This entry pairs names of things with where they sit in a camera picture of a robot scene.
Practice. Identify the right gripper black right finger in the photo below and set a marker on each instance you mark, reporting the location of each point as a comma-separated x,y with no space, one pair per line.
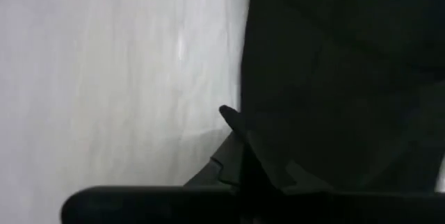
274,175

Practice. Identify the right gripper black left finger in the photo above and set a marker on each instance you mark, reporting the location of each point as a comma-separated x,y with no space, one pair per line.
226,161

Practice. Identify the black towel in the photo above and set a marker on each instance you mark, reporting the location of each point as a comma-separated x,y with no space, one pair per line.
347,60

